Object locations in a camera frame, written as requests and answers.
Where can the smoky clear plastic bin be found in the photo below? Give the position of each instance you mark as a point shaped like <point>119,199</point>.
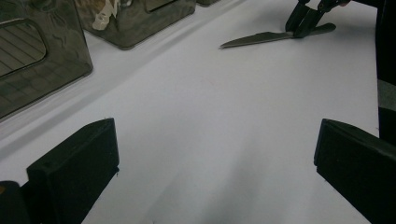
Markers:
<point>62,46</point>
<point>140,25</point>

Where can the metal table knife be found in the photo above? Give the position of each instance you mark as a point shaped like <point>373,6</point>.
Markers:
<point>255,39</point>

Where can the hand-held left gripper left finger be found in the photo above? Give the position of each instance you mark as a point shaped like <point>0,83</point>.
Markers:
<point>74,168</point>

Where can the white table sheet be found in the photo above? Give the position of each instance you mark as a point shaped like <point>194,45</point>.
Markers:
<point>202,109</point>

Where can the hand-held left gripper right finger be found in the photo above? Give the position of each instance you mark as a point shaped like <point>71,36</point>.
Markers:
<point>364,171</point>

